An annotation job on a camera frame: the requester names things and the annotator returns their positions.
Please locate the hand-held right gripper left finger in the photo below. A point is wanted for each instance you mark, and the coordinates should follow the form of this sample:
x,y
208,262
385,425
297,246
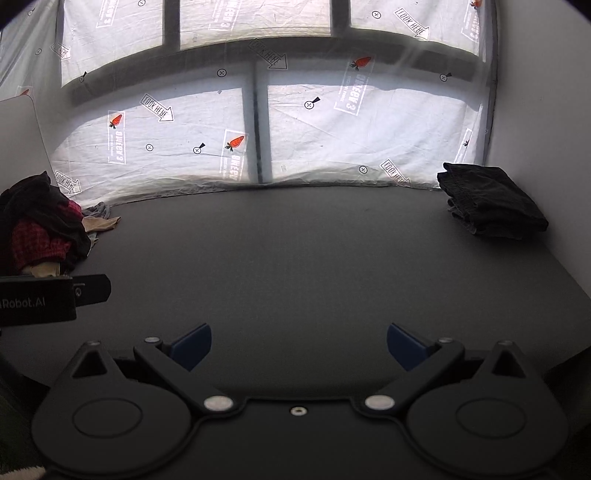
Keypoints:
x,y
193,347

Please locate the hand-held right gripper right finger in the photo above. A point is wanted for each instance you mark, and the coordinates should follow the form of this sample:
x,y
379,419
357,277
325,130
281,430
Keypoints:
x,y
405,347

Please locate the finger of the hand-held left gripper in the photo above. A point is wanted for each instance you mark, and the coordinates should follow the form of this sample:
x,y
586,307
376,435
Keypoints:
x,y
92,290

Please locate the black pants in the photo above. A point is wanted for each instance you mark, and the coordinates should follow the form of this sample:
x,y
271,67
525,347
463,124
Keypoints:
x,y
494,198

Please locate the red checked garment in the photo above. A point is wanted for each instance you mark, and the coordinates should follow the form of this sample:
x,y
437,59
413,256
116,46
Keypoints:
x,y
39,240

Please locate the grey garment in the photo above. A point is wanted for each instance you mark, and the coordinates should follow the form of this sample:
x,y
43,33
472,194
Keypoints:
x,y
99,211

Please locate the black garment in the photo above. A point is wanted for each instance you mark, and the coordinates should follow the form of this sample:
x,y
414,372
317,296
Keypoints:
x,y
41,198

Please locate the white board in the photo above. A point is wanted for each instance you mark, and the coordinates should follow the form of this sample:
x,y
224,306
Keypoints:
x,y
21,138

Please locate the white printed window sheet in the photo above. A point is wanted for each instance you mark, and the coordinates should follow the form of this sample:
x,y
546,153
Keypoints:
x,y
323,129

